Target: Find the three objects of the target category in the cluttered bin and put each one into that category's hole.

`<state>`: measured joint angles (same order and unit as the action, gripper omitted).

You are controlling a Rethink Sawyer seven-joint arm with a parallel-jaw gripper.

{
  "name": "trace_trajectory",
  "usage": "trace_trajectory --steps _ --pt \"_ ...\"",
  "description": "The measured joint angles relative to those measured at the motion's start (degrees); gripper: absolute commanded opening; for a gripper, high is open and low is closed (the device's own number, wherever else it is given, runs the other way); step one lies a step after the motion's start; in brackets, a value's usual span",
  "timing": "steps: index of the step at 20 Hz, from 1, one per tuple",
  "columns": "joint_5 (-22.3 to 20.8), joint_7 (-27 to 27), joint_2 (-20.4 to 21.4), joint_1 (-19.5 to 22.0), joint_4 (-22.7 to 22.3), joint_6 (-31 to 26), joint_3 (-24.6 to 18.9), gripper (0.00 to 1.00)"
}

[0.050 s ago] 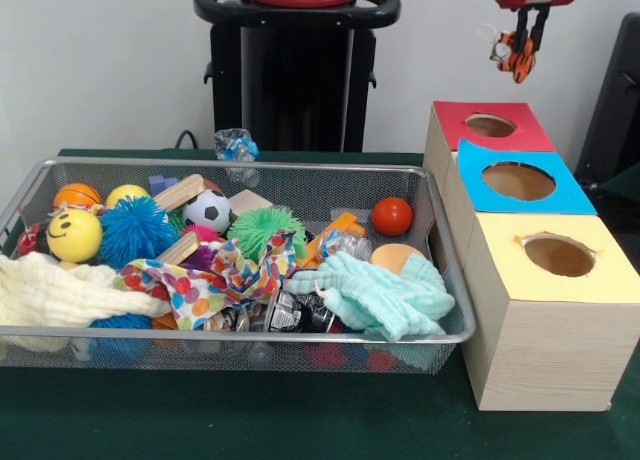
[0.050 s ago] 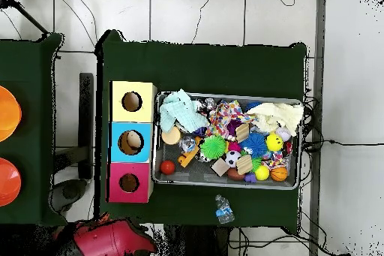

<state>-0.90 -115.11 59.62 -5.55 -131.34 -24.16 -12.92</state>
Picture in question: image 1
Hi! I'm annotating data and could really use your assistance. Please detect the orange striped tiger plush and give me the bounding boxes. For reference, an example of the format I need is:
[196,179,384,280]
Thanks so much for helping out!
[480,24,539,85]

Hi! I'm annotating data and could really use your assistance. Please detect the mint green cloth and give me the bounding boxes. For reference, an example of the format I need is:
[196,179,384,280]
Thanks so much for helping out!
[285,250,457,343]

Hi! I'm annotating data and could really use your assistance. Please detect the crushed clear plastic bottle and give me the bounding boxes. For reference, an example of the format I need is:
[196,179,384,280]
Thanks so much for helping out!
[214,128,261,187]

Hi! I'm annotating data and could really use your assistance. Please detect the shallow clear mesh bin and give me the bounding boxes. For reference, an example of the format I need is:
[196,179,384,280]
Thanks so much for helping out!
[0,156,476,376]

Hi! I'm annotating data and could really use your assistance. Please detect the wooden box with three holes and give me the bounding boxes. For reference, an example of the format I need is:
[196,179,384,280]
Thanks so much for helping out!
[424,101,640,413]

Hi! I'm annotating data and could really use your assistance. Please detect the black stand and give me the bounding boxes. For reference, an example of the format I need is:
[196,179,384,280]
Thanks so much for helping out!
[580,13,640,196]

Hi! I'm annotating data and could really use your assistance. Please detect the red ball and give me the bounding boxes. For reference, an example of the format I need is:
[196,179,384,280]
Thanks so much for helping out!
[373,197,414,238]

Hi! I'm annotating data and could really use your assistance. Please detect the toy hamburger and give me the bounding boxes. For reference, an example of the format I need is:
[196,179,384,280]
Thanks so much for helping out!
[370,242,426,276]

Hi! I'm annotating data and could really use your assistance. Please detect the orange flat plastic toy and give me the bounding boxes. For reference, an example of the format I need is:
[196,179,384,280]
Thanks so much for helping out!
[296,214,373,271]

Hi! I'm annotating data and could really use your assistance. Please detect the green furry monster toy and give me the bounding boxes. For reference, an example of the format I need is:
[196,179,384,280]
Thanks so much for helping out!
[227,206,307,261]

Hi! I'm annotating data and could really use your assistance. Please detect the colourful polka dot cloth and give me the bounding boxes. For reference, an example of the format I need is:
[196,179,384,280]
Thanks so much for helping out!
[118,230,298,331]

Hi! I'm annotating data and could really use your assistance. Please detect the blue spiky ball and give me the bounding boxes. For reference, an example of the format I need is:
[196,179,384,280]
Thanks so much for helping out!
[90,313,154,331]
[98,194,181,271]

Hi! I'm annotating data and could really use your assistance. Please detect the dark green table cloth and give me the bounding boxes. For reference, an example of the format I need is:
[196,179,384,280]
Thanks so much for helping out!
[0,148,640,460]

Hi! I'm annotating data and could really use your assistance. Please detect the orange toy basketball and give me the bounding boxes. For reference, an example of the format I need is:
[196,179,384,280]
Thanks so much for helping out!
[55,183,104,211]

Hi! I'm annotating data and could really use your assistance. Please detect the large yellow ball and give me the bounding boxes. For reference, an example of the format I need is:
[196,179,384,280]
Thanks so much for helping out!
[47,208,104,264]

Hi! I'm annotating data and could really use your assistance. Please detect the cream yellow cloth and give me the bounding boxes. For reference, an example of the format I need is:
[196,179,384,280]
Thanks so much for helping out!
[0,252,171,328]

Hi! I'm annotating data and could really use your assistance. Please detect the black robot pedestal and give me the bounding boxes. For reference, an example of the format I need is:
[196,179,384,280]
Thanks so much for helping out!
[194,0,402,153]

